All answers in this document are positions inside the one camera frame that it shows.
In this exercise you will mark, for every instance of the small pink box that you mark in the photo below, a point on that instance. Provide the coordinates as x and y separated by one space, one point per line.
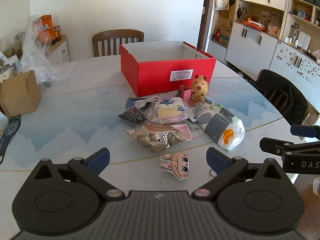
186 93

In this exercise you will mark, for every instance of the white blue marble desktop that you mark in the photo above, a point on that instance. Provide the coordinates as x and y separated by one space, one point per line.
75 120

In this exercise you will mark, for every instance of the red bottle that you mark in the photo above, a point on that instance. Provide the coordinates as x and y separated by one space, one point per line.
217 33

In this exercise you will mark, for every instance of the red cardboard box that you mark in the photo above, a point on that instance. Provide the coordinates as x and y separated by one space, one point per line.
150 75

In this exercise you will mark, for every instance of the green printed cardboard box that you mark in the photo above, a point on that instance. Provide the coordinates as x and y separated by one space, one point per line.
225 37

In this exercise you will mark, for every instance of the brown cardboard box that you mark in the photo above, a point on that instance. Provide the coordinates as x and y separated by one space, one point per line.
20 95

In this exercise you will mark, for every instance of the red lidded jar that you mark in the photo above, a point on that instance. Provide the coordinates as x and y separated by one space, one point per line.
57 33

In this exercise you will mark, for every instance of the egg packet with grey sleeve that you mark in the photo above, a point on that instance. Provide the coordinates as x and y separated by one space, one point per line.
220 125

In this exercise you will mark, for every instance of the white lower cabinet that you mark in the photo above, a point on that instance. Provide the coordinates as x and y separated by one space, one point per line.
250 47

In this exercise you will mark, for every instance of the orange snack bag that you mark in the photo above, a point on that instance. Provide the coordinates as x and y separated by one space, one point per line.
46 28

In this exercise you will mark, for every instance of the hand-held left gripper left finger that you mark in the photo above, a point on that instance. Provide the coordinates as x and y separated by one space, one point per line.
98 158

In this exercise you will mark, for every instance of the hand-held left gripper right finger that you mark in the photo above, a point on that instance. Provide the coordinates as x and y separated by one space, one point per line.
217 159

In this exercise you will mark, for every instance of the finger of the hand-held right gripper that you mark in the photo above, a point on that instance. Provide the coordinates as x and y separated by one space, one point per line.
275 146
303 130

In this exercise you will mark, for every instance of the blueberry cake packet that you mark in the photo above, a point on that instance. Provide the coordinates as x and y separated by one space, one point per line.
167 111

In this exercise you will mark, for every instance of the clear plastic bag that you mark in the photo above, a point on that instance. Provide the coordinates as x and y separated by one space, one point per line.
32 60

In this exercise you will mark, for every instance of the gold foil snack packet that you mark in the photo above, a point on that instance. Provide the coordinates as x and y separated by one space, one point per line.
150 137

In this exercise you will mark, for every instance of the small white cabinet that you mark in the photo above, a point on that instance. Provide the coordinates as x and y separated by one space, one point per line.
61 48

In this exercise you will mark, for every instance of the white tote bag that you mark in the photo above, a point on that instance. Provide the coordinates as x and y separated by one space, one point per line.
222 3

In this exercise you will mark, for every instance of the pink card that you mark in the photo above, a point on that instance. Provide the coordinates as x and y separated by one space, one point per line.
186 132

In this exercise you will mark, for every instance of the wooden chair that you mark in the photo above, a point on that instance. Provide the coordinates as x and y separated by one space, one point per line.
276 97
117 33

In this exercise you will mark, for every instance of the white cabinet with stickers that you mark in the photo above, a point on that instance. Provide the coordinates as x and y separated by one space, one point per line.
297 67

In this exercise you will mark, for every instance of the yellow spotted plush toy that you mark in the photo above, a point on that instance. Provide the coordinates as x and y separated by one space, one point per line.
200 87

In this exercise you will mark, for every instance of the chair with black jacket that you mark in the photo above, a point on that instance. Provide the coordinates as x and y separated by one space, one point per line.
287 90

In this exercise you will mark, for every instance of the white chicken breast packet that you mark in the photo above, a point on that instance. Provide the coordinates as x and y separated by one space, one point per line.
196 111

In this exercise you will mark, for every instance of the cardboard box on floor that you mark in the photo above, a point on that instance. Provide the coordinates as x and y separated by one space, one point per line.
312 116

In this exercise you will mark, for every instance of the dark door frame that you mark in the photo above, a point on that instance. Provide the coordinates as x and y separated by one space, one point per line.
203 17

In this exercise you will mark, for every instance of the blue flat packet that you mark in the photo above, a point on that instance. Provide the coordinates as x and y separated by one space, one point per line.
128 102

